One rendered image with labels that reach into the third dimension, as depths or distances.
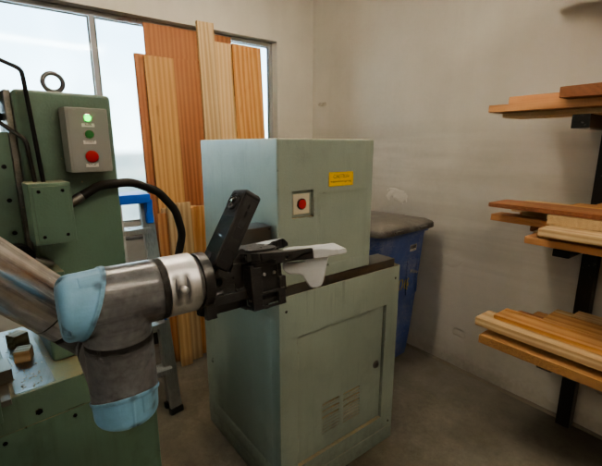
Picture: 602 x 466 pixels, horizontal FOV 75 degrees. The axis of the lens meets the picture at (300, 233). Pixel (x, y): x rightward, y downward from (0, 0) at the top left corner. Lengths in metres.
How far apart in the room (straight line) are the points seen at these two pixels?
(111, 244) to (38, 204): 0.24
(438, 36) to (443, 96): 0.35
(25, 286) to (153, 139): 2.10
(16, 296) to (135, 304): 0.16
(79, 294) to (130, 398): 0.14
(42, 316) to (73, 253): 0.66
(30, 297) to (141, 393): 0.18
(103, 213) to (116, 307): 0.79
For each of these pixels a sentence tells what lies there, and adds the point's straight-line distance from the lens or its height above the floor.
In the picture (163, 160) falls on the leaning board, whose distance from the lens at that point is 2.63.
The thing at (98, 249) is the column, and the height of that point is 1.10.
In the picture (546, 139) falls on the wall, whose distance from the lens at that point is 2.32.
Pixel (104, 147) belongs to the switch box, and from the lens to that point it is 1.17.
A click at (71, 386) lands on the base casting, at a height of 0.78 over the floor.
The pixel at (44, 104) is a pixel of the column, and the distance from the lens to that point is 1.21.
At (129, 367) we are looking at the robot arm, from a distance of 0.50.
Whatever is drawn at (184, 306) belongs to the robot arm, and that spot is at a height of 1.20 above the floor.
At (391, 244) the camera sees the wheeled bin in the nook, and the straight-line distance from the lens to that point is 2.25.
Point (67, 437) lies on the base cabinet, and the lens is 1.32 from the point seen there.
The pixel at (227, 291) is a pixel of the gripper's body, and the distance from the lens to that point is 0.54.
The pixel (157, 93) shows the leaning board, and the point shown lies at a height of 1.69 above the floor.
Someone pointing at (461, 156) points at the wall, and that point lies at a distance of 2.51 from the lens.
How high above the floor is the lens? 1.39
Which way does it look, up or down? 13 degrees down
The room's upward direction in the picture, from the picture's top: straight up
